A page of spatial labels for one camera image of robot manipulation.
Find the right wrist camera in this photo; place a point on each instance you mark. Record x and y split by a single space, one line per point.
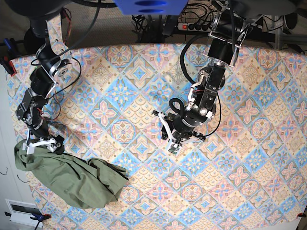
30 148

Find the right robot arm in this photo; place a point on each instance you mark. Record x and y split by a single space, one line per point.
45 78

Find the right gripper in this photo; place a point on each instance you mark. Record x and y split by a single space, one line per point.
40 136

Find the black round stool base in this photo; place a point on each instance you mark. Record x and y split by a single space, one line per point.
30 42

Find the blue orange clamp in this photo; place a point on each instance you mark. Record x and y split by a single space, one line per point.
39 216
5 61

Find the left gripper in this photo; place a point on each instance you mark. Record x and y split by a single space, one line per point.
176 129

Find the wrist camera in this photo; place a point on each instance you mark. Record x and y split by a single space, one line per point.
30 148
174 148

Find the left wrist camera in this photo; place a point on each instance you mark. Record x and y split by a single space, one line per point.
174 148

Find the orange clamp bottom right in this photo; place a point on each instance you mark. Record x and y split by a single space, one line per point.
301 215

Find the patterned tablecloth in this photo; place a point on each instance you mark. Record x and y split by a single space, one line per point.
250 172

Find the green t-shirt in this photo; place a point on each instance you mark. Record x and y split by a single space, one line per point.
83 184

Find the blue orange clamp top left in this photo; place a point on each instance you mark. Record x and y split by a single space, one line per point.
5 61

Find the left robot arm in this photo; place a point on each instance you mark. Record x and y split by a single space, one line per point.
228 30

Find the blue orange clamp bottom left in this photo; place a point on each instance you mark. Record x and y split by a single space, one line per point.
39 216

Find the white power strip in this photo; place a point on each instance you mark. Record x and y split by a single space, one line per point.
192 27

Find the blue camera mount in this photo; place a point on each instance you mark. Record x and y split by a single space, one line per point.
151 7

